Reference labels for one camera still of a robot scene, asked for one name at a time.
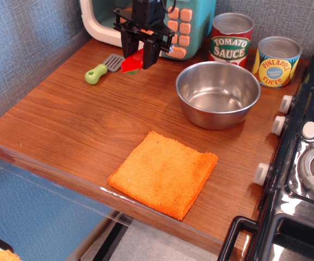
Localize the black toy stove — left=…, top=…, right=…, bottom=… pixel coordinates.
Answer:
left=218, top=55, right=314, bottom=260

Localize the green handled grey spatula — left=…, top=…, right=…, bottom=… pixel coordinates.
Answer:
left=84, top=54, right=125, bottom=85

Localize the red chili pepper toy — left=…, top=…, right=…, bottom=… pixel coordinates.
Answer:
left=121, top=49, right=144, bottom=74

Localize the white stove knob lower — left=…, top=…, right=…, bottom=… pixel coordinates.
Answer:
left=254, top=163, right=270, bottom=186

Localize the white stove knob middle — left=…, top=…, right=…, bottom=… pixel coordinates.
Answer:
left=271, top=116, right=286, bottom=136

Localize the orange folded cloth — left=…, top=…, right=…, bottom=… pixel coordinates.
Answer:
left=108, top=131, right=218, bottom=221

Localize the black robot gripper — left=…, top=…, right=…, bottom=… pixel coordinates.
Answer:
left=114, top=1, right=175, bottom=70

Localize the steel pot bowl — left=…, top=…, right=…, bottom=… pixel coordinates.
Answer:
left=175, top=61, right=261, bottom=130

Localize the white stove knob upper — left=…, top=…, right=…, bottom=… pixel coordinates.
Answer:
left=279, top=95, right=293, bottom=114

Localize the pineapple slices can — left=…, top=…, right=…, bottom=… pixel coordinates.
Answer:
left=252, top=36, right=302, bottom=88

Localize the white stove knob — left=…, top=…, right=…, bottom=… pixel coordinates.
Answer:
left=254, top=163, right=270, bottom=186
left=271, top=116, right=286, bottom=136
left=279, top=95, right=293, bottom=114

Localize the tomato sauce can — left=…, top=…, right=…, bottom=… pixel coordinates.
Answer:
left=209, top=13, right=254, bottom=67

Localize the teal toy microwave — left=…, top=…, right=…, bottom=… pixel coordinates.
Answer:
left=79, top=0, right=216, bottom=60

